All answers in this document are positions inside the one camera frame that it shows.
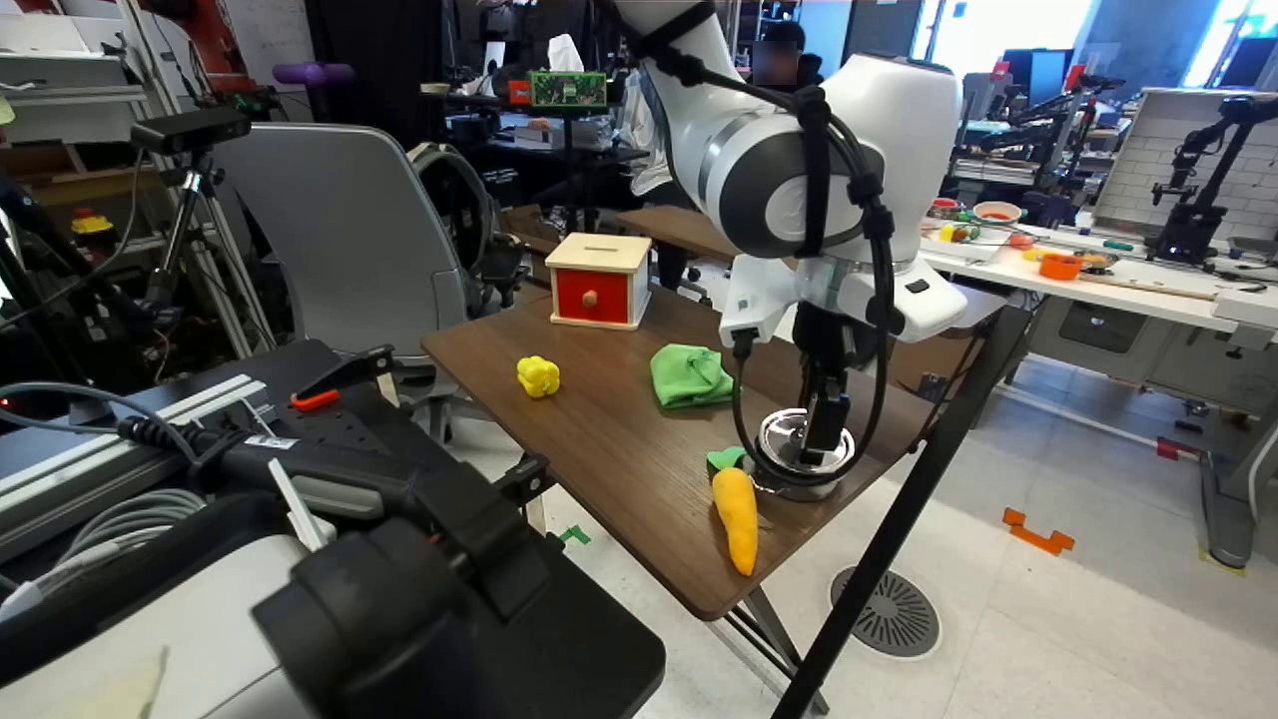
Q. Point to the red drawer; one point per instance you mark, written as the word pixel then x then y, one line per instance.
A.
pixel 609 298

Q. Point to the white box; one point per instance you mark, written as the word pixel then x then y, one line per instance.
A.
pixel 120 639

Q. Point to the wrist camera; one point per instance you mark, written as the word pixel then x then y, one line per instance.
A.
pixel 756 295

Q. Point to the orange floor marker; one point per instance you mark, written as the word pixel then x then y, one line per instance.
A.
pixel 1038 539

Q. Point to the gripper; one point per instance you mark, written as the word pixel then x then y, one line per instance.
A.
pixel 829 335

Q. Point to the wooden box with red drawer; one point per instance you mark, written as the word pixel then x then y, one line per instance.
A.
pixel 599 255

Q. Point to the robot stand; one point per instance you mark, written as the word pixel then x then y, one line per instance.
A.
pixel 599 659

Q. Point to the person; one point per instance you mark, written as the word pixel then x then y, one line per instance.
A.
pixel 784 60

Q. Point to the purple roller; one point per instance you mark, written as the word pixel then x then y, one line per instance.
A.
pixel 312 74

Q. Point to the white bowl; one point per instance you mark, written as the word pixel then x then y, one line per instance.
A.
pixel 997 213

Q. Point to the small black robot arm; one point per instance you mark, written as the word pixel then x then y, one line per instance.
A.
pixel 1193 220

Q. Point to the orange bowl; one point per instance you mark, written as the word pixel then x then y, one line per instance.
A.
pixel 1060 267

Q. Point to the large black clamp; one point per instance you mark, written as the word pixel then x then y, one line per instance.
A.
pixel 399 619

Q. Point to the silver metal pot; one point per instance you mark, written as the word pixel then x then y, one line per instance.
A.
pixel 784 439

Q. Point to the round floor drain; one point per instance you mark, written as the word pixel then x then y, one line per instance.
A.
pixel 889 614

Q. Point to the green floor tape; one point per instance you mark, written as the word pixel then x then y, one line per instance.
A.
pixel 575 534

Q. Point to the grey office chair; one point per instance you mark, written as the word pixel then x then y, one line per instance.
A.
pixel 349 240

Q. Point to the white table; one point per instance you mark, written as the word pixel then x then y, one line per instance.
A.
pixel 1148 300

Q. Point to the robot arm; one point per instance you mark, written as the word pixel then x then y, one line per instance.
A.
pixel 899 120

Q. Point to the metal shelf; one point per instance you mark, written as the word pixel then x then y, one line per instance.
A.
pixel 60 90

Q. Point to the black office chair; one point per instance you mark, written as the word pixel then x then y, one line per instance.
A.
pixel 464 215

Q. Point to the white brick panel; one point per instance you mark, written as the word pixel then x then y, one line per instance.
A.
pixel 1138 170

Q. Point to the monitor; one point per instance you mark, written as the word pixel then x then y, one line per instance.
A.
pixel 1038 75

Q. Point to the camera on tripod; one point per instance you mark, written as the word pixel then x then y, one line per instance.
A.
pixel 190 130

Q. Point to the black clamp with orange trigger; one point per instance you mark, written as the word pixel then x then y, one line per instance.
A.
pixel 344 374

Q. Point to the green cloth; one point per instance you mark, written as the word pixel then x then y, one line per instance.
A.
pixel 689 377

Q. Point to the aluminium rail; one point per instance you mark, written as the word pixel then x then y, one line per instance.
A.
pixel 120 434

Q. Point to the yellow toy pepper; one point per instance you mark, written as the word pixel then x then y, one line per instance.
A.
pixel 538 376

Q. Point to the green tissue box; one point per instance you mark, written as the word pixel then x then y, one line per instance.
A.
pixel 567 88

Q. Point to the window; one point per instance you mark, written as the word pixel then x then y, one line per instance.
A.
pixel 1008 30

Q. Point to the orange toy carrot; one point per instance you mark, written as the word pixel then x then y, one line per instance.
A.
pixel 739 519

